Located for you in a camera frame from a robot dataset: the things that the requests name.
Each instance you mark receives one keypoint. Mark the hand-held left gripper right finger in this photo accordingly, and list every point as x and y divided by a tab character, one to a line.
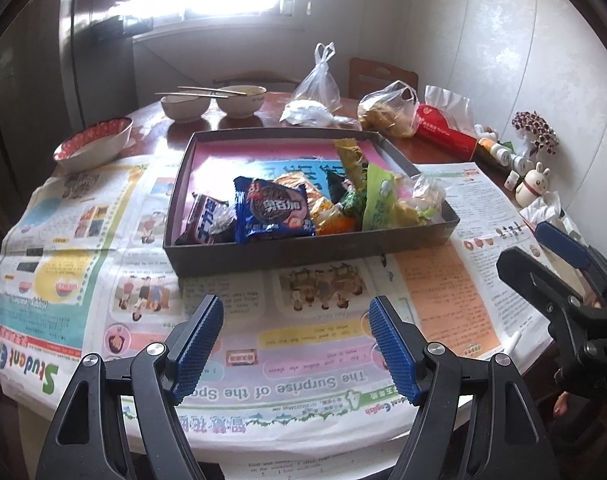
393	350

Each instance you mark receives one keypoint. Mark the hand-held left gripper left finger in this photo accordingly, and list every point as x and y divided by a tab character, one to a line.
198	350

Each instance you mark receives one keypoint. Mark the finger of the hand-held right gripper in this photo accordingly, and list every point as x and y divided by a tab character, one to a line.
563	245
528	272

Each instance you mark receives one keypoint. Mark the grey cardboard box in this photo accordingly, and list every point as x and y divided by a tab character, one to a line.
283	260

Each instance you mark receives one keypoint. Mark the brown chocolate bar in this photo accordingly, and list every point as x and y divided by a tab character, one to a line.
198	225

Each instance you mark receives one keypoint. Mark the yellow pouch with green cap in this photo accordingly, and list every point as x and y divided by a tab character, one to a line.
408	212

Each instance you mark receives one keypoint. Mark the dark foil candy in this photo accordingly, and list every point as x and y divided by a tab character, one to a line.
224	217

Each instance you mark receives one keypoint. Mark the orange snack packet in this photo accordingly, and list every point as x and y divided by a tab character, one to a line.
328	215

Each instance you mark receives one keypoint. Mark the light green snack packet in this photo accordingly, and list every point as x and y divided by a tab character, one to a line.
378	195

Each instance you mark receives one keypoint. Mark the blue cookie packet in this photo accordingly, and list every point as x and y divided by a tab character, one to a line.
273	210

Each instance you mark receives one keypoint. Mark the dark green pea packet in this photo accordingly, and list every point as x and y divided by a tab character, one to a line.
336	182

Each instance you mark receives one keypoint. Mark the yellow jelly packet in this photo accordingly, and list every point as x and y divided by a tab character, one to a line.
351	157

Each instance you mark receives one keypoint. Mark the person's right hand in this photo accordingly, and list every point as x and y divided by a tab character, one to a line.
561	404

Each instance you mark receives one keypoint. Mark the crumpled white tissue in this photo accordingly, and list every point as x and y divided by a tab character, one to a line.
546	212

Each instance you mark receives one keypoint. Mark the white rabbit figurine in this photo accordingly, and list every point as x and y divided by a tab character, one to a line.
533	187

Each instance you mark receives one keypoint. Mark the small white bottle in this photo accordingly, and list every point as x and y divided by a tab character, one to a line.
512	181

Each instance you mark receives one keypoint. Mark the newspaper with text columns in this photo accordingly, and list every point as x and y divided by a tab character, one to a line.
483	200

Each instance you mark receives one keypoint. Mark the orange pill bottle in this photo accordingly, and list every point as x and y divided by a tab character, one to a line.
493	151

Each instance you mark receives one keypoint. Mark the beaded flower ornament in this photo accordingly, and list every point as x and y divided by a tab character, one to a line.
536	130

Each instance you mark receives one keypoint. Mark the clear crispy snack packet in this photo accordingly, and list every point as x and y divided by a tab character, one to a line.
428	190

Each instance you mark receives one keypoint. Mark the colourful picture newspaper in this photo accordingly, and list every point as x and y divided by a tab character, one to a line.
83	270

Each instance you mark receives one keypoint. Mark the red tissue pack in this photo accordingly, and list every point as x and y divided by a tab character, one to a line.
443	130

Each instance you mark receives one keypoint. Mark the plastic bag of fried food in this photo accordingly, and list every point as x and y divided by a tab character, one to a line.
386	112

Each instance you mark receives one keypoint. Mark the red patterned bowl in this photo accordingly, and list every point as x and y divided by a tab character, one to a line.
93	147

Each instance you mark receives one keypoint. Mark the empty white bowl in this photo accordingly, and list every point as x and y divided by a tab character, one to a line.
186	109

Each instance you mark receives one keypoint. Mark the white bowl with food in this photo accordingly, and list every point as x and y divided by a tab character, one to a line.
241	105

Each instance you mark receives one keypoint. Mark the crumpled clear plastic bag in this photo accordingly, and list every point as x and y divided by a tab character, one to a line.
308	115

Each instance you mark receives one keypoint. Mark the wooden chair with cutout back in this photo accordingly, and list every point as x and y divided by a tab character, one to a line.
378	72

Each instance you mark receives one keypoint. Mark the wooden chopstick pair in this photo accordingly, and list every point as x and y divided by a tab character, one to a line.
203	91
178	94

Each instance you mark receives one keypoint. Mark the tied clear plastic bag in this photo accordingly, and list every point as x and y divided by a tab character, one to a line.
316	90

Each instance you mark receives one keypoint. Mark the dark refrigerator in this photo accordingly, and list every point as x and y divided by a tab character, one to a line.
98	60

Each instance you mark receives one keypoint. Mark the wooden chair with curved rail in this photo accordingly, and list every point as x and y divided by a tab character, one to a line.
253	77

